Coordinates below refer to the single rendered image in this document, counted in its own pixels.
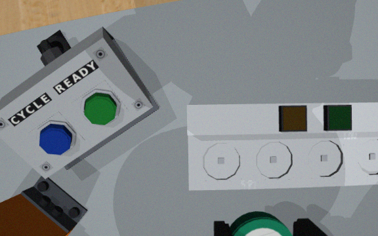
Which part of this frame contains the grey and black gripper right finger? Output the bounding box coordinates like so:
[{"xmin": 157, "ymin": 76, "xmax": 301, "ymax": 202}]
[{"xmin": 293, "ymin": 218, "xmax": 327, "ymax": 236}]

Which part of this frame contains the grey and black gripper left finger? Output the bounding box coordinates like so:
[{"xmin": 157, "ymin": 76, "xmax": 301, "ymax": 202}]
[{"xmin": 214, "ymin": 221, "xmax": 232, "ymax": 236}]

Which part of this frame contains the green round cap with white top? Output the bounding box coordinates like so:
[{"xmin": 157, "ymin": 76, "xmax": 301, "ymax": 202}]
[{"xmin": 230, "ymin": 211, "xmax": 293, "ymax": 236}]

